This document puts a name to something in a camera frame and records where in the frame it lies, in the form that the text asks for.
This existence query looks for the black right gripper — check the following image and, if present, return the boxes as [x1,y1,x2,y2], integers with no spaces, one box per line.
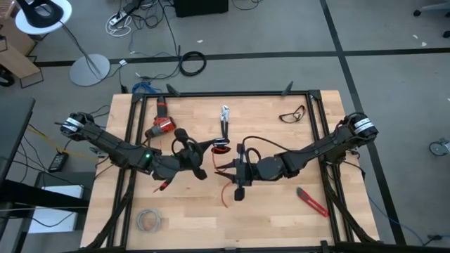
[213,142,264,202]

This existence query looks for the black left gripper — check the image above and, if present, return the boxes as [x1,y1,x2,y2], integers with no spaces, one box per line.
[173,127,231,181]

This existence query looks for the red cord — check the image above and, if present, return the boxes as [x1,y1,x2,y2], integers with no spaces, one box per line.
[210,145,233,209]

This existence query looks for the grey black pliers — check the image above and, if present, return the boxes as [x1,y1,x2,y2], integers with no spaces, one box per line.
[219,104,232,142]

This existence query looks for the red black power drill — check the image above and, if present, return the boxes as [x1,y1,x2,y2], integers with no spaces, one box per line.
[144,96,177,139]

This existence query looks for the clear safety glasses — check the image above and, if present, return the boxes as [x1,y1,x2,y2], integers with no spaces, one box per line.
[278,104,307,124]

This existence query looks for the red utility knife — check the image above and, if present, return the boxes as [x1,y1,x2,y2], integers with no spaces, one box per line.
[295,187,330,218]

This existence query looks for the black floor box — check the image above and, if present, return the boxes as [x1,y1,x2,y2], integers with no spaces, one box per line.
[173,0,230,18]

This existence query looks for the floor lamp with round base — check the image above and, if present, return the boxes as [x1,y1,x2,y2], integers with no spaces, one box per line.
[14,0,111,87]

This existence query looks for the black power adapter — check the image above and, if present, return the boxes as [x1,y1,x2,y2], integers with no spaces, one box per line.
[47,150,70,174]

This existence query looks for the white power strip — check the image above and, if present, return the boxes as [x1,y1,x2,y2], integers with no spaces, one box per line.
[104,9,134,38]

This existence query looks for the white box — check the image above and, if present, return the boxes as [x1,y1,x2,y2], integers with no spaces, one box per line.
[27,185,86,235]

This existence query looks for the black desk leg beam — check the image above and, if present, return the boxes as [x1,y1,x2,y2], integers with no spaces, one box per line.
[0,179,91,209]

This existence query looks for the black desk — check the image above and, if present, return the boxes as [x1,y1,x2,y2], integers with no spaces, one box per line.
[0,97,37,183]

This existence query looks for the grey chair caster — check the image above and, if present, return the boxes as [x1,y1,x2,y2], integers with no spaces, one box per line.
[428,137,450,157]

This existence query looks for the black wheel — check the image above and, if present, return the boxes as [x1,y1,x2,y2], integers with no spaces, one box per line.
[0,65,15,88]

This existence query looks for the office chair base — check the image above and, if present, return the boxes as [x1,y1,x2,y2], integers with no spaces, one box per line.
[412,0,450,39]

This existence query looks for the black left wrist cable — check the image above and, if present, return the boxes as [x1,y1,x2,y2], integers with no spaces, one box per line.
[171,136,200,157]

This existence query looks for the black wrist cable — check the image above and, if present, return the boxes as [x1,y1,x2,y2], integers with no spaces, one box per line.
[171,136,200,157]
[241,135,300,164]

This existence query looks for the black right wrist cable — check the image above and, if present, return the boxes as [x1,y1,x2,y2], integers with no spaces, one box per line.
[241,135,300,164]

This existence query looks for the red strap tag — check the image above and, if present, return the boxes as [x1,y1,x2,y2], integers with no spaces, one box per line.
[153,178,174,193]

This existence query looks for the black frame clamp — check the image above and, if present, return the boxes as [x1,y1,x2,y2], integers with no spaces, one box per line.
[165,83,182,98]
[281,80,295,97]

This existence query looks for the black coiled floor cable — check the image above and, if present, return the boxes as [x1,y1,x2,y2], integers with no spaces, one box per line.
[179,50,208,77]

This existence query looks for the blue floor cable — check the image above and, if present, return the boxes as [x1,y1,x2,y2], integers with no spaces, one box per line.
[131,81,155,95]

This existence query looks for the grey coiled cable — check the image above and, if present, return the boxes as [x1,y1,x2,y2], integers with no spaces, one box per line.
[135,207,163,233]

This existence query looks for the yellow floor cable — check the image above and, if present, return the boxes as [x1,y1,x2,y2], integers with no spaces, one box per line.
[26,125,101,164]

